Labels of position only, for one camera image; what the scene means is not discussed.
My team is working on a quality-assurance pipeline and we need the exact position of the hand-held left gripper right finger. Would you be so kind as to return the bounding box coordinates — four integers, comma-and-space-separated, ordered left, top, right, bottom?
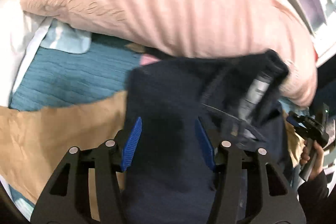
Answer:
195, 117, 306, 224

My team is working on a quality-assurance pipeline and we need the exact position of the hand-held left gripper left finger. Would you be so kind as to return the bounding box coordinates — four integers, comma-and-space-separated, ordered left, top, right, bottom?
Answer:
30, 117, 142, 224

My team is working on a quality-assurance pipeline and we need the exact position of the navy blue garment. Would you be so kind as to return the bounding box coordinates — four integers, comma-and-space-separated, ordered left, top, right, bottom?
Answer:
122, 49, 297, 224

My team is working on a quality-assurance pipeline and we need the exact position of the tan button-up jacket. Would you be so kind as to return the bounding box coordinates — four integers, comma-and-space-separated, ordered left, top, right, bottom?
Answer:
0, 90, 306, 214

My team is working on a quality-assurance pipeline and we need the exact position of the person's right forearm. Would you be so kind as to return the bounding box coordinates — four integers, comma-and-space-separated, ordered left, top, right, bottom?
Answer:
297, 168, 332, 224

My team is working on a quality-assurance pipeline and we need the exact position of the person's right hand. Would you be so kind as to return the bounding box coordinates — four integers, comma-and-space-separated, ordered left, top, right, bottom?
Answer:
299, 142, 326, 174

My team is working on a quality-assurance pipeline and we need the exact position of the teal quilted bed mat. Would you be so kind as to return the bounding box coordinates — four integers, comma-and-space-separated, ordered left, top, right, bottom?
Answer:
8, 35, 147, 211

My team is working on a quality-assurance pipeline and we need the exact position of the light blue striped sheet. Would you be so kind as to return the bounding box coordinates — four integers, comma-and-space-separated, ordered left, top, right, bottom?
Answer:
41, 21, 92, 55

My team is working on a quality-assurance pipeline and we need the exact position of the pink comforter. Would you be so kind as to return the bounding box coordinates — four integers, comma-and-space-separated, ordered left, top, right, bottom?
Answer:
20, 0, 319, 109

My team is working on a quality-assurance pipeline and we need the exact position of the white pillow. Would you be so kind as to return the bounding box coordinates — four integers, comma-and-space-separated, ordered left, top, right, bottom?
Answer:
0, 0, 50, 106

